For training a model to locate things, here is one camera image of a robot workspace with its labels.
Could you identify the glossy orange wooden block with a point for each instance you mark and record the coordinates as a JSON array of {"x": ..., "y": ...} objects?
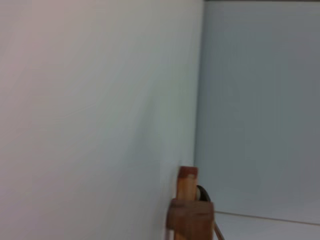
[{"x": 187, "y": 182}]

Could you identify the matte brown wooden block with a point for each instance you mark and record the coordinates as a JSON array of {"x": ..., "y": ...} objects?
[{"x": 190, "y": 220}]

